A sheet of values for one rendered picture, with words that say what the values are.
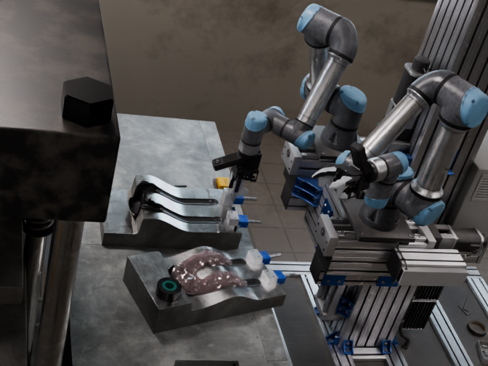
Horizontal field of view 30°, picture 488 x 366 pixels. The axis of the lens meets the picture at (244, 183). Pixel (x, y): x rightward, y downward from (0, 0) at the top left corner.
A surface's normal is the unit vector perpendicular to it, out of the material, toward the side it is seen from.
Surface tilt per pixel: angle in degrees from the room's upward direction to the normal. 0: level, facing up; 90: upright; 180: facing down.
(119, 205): 0
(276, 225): 0
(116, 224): 0
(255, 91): 90
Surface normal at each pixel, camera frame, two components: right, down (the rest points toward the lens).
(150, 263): 0.22, -0.80
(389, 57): 0.22, 0.60
